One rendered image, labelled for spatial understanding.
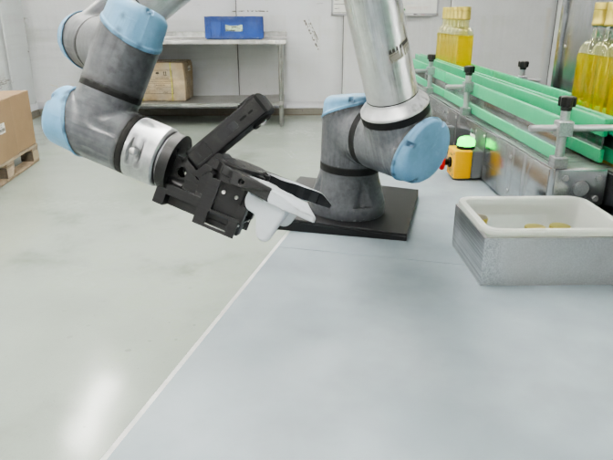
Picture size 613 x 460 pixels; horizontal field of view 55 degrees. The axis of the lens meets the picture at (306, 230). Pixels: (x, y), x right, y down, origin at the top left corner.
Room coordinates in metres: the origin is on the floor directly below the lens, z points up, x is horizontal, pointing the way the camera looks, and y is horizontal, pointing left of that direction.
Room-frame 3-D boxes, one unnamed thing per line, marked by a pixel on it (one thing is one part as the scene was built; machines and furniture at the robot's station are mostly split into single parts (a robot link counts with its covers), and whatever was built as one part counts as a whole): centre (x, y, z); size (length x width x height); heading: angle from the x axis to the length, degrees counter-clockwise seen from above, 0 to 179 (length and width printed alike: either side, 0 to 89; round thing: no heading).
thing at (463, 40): (2.24, -0.57, 1.02); 0.06 x 0.06 x 0.28; 1
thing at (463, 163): (1.45, -0.40, 0.79); 0.07 x 0.07 x 0.07; 1
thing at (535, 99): (1.93, -0.52, 0.93); 1.75 x 0.01 x 0.08; 1
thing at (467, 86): (1.62, -0.41, 0.94); 0.07 x 0.04 x 0.13; 91
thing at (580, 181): (1.02, -0.49, 0.85); 0.09 x 0.04 x 0.07; 91
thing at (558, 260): (0.91, -0.40, 0.79); 0.27 x 0.17 x 0.08; 91
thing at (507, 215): (0.90, -0.37, 0.80); 0.22 x 0.17 x 0.09; 91
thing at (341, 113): (1.12, -0.09, 0.94); 0.13 x 0.12 x 0.14; 35
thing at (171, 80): (6.54, 1.57, 0.45); 0.62 x 0.44 x 0.40; 86
